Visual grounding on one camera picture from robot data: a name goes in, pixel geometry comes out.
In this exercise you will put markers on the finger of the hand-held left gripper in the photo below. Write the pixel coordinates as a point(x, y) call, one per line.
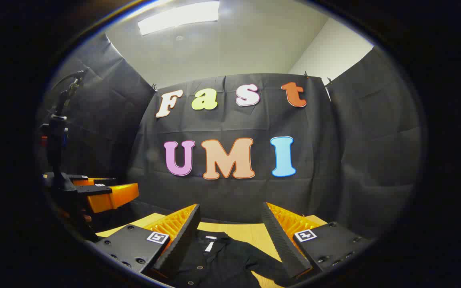
point(94, 189)
point(79, 177)

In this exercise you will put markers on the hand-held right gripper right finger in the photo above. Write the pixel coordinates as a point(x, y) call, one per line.
point(284, 248)

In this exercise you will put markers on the ceiling light panel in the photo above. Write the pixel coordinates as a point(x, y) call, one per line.
point(178, 16)

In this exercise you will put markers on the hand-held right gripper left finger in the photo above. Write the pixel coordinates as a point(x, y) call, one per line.
point(182, 244)

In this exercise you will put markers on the black backdrop cloth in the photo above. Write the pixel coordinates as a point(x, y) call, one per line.
point(230, 196)

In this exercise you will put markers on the black button shirt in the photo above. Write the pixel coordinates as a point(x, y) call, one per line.
point(222, 260)

